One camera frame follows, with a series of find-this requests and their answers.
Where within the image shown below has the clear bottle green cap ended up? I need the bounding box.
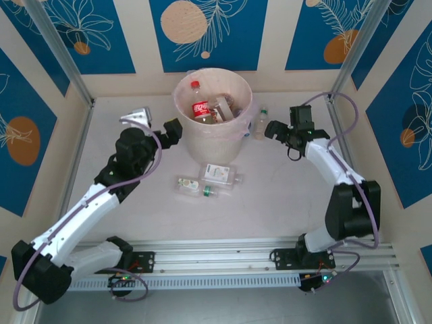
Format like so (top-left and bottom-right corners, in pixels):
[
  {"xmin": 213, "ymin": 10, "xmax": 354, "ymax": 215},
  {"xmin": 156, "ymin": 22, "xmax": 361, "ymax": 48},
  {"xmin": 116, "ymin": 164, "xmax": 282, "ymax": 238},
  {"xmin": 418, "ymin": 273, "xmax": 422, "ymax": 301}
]
[{"xmin": 253, "ymin": 107, "xmax": 270, "ymax": 141}]

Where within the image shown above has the cola bottle red label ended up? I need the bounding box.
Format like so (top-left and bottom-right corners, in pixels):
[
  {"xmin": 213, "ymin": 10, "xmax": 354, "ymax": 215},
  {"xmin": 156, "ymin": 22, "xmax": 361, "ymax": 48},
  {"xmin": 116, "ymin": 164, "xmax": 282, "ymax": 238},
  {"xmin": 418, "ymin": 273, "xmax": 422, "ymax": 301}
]
[{"xmin": 190, "ymin": 80, "xmax": 212, "ymax": 122}]

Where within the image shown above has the clear bottle green band label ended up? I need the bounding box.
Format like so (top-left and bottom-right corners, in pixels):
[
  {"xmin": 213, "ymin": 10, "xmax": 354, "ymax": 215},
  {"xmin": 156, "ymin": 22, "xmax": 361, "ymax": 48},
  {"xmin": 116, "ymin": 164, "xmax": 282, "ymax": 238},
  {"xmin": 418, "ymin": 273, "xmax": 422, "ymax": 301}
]
[{"xmin": 201, "ymin": 185, "xmax": 234, "ymax": 200}]

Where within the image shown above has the pink plastic bin liner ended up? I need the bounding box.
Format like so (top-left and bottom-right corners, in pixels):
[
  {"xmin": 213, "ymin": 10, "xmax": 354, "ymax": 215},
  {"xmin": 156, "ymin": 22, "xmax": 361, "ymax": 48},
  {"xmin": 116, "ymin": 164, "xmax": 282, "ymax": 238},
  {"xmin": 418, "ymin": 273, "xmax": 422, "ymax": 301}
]
[{"xmin": 172, "ymin": 66, "xmax": 259, "ymax": 141}]

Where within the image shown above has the cream plastic waste bin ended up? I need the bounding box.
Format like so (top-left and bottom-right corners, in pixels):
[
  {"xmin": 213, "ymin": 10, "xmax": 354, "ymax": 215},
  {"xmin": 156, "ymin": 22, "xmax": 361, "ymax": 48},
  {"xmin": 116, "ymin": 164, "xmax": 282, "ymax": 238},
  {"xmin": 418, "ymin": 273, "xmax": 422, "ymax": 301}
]
[{"xmin": 173, "ymin": 67, "xmax": 254, "ymax": 165}]

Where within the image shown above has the black mounting plate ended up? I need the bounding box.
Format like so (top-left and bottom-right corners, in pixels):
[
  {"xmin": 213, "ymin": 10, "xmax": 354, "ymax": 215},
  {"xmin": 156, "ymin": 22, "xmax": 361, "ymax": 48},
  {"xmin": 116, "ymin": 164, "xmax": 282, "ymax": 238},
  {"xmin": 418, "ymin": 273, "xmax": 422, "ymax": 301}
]
[
  {"xmin": 130, "ymin": 251, "xmax": 156, "ymax": 273},
  {"xmin": 271, "ymin": 248, "xmax": 337, "ymax": 271}
]

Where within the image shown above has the circuit board with LEDs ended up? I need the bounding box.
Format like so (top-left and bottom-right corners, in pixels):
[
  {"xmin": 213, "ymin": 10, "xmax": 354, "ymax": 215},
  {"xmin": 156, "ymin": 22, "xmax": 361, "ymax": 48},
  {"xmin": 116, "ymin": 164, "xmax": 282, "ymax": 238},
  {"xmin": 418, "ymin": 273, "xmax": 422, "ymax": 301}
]
[
  {"xmin": 298, "ymin": 273, "xmax": 338, "ymax": 294},
  {"xmin": 107, "ymin": 273, "xmax": 141, "ymax": 288}
]

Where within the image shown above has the grey metal sheet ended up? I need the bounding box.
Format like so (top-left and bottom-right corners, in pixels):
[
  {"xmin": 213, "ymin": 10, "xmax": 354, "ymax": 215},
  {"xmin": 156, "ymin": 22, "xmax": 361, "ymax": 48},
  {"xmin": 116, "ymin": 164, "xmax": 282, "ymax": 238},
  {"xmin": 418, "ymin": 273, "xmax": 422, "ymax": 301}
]
[{"xmin": 33, "ymin": 271, "xmax": 399, "ymax": 324}]

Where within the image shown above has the purple camera cable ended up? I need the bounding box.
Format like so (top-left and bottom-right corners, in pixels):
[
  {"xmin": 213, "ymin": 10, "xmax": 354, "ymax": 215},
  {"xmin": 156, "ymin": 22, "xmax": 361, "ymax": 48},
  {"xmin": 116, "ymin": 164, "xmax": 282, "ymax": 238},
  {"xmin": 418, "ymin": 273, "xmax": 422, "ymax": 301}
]
[
  {"xmin": 13, "ymin": 116, "xmax": 163, "ymax": 311},
  {"xmin": 301, "ymin": 91, "xmax": 381, "ymax": 295}
]

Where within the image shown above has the aluminium side rail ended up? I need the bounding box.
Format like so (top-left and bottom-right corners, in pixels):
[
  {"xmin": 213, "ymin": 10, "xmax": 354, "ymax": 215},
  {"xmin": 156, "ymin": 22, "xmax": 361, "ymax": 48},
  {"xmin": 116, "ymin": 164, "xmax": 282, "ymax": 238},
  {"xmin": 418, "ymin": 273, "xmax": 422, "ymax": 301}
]
[
  {"xmin": 326, "ymin": 97, "xmax": 377, "ymax": 246},
  {"xmin": 49, "ymin": 99, "xmax": 97, "ymax": 250}
]

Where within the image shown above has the aluminium frame post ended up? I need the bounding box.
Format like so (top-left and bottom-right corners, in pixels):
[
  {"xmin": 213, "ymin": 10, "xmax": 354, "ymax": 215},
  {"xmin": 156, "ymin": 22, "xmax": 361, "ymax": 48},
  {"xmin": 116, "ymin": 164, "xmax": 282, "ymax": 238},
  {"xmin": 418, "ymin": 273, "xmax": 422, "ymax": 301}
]
[
  {"xmin": 383, "ymin": 269, "xmax": 418, "ymax": 324},
  {"xmin": 13, "ymin": 269, "xmax": 45, "ymax": 324},
  {"xmin": 329, "ymin": 0, "xmax": 389, "ymax": 101},
  {"xmin": 25, "ymin": 0, "xmax": 95, "ymax": 107}
]

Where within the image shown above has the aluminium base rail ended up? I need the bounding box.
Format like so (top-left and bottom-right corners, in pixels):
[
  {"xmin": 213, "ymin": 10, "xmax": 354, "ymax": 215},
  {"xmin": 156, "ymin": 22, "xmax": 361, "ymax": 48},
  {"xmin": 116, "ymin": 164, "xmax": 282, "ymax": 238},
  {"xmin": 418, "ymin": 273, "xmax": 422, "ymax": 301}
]
[{"xmin": 33, "ymin": 238, "xmax": 398, "ymax": 276}]

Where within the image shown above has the grey slotted cable duct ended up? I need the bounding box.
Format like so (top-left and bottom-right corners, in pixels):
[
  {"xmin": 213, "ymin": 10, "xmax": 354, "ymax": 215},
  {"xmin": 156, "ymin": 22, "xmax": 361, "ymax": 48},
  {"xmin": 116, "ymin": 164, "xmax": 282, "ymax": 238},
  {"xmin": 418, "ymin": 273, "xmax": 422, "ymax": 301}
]
[{"xmin": 69, "ymin": 273, "xmax": 301, "ymax": 292}]

